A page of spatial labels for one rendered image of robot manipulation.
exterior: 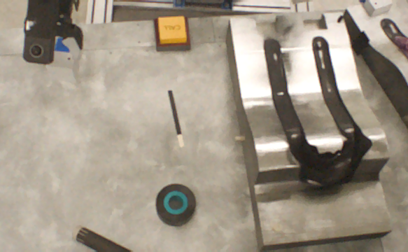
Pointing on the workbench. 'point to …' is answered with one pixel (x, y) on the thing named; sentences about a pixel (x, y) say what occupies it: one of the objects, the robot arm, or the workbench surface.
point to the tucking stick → (176, 119)
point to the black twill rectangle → (360, 43)
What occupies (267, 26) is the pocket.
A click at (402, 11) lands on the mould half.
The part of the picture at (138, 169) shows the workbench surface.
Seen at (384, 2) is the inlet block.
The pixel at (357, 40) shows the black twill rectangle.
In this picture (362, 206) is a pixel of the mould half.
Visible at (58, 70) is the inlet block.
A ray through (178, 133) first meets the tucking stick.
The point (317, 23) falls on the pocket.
